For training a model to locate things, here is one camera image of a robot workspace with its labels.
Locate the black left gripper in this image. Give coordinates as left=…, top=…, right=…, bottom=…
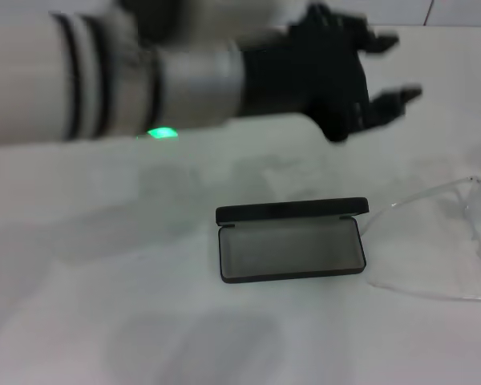
left=240, top=2, right=423, bottom=144

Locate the black glasses case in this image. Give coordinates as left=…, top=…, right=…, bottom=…
left=215, top=196, right=371, bottom=286

